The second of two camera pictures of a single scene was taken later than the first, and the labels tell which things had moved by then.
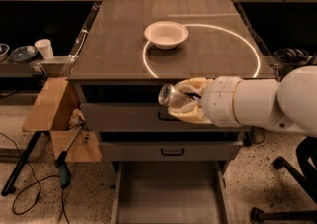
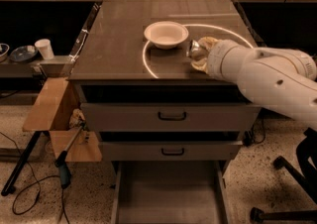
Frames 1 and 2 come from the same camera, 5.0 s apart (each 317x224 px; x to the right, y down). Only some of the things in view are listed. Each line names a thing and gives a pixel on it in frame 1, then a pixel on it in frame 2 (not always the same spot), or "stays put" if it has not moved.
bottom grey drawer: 169,191 stays put
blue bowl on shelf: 24,54 stays put
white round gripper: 218,100 -> 220,57
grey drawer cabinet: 163,170 stays put
